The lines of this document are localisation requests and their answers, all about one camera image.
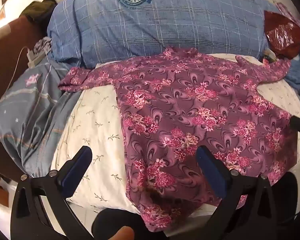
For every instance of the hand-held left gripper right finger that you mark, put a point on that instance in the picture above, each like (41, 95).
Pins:
(211, 171)

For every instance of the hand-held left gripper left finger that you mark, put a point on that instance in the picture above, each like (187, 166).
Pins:
(76, 170)

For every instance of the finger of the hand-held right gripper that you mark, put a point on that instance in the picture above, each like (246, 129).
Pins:
(298, 125)

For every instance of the purple floral shirt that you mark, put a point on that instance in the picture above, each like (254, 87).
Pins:
(190, 100)

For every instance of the white leaf-print bed sheet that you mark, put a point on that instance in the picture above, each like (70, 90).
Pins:
(95, 130)

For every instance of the person's dark trousers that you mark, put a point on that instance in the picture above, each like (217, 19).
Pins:
(102, 220)

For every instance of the light blue cloth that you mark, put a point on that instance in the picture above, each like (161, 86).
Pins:
(298, 67)

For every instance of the grey-blue striped pillow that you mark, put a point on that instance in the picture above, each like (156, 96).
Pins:
(27, 115)

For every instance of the person's foot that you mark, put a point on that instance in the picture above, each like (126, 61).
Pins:
(122, 233)

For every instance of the red plastic bag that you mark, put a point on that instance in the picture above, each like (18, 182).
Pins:
(282, 32)

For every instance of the white power strip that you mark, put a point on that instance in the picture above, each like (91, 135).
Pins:
(34, 58)

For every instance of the small patterned cloth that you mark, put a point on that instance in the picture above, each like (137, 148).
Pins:
(43, 44)

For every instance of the brown wooden headboard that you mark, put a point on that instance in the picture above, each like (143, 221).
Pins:
(10, 55)

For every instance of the blue plaid quilt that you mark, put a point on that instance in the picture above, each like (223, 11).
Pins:
(145, 25)

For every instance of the dark green cloth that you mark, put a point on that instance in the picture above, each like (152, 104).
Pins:
(41, 8)

